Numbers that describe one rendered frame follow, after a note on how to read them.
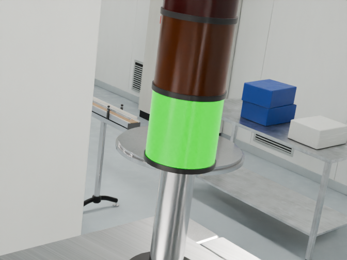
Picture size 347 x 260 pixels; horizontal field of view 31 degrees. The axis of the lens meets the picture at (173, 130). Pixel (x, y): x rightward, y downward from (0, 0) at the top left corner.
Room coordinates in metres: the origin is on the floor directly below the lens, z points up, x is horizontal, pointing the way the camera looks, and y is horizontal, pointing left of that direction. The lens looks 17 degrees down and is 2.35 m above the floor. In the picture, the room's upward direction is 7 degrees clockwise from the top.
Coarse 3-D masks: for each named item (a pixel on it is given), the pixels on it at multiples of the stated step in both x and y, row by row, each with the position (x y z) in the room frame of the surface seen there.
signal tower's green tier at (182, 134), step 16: (160, 96) 0.39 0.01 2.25; (160, 112) 0.39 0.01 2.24; (176, 112) 0.39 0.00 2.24; (192, 112) 0.39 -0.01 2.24; (208, 112) 0.39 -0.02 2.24; (160, 128) 0.39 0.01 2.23; (176, 128) 0.39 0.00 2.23; (192, 128) 0.39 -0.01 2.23; (208, 128) 0.39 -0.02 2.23; (160, 144) 0.39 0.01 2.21; (176, 144) 0.39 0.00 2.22; (192, 144) 0.39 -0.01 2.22; (208, 144) 0.39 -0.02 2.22; (160, 160) 0.39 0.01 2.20; (176, 160) 0.39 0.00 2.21; (192, 160) 0.39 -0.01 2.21; (208, 160) 0.39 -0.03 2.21
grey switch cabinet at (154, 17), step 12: (156, 0) 7.98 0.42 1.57; (240, 0) 7.45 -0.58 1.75; (156, 12) 7.96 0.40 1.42; (156, 24) 7.94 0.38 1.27; (156, 36) 7.92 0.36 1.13; (156, 48) 7.90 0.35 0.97; (144, 60) 8.06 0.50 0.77; (144, 72) 8.04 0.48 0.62; (228, 72) 7.44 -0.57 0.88; (144, 84) 8.02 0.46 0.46; (228, 84) 7.46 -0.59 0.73; (144, 96) 8.00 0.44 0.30; (144, 108) 7.98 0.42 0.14
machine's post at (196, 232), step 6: (192, 222) 0.52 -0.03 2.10; (192, 228) 0.51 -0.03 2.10; (198, 228) 0.51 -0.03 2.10; (204, 228) 0.51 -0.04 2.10; (192, 234) 0.50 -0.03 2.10; (198, 234) 0.50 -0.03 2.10; (204, 234) 0.50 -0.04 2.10; (210, 234) 0.50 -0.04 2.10; (216, 234) 0.51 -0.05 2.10; (198, 240) 0.49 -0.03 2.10; (204, 240) 0.49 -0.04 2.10; (210, 240) 0.49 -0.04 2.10
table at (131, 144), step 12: (132, 132) 4.43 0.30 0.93; (144, 132) 4.47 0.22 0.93; (120, 144) 4.12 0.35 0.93; (132, 144) 4.14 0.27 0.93; (144, 144) 4.18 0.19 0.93; (228, 144) 4.43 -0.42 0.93; (132, 156) 3.96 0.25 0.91; (216, 156) 4.12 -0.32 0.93; (228, 156) 4.16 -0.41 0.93; (240, 156) 4.19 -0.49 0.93; (216, 168) 3.91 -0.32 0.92; (228, 168) 3.97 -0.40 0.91
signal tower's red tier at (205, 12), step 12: (168, 0) 0.40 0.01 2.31; (180, 0) 0.39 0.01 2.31; (192, 0) 0.39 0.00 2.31; (204, 0) 0.39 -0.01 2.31; (216, 0) 0.39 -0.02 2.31; (228, 0) 0.39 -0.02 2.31; (180, 12) 0.39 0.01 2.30; (192, 12) 0.39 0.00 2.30; (204, 12) 0.39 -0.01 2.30; (216, 12) 0.39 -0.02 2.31; (228, 12) 0.39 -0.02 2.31
